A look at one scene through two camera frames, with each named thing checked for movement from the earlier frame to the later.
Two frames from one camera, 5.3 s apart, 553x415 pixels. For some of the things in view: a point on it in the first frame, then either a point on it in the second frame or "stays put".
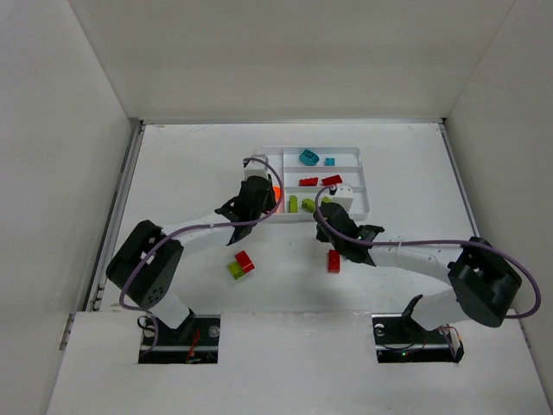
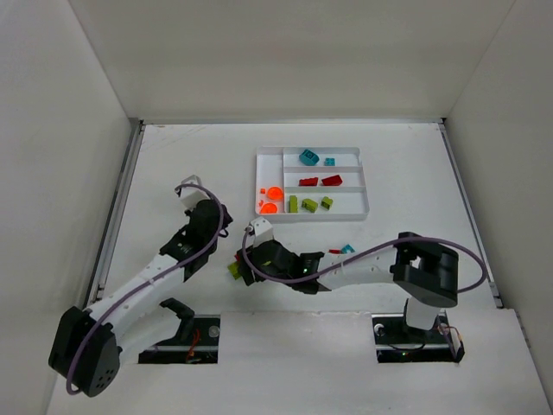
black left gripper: x=263 y=190 -> x=217 y=214
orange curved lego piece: x=277 y=191 stays put
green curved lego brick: x=308 y=205 stays put
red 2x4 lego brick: x=308 y=181 stays put
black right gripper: x=330 y=212 -> x=247 y=266
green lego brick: x=293 y=204 stays put
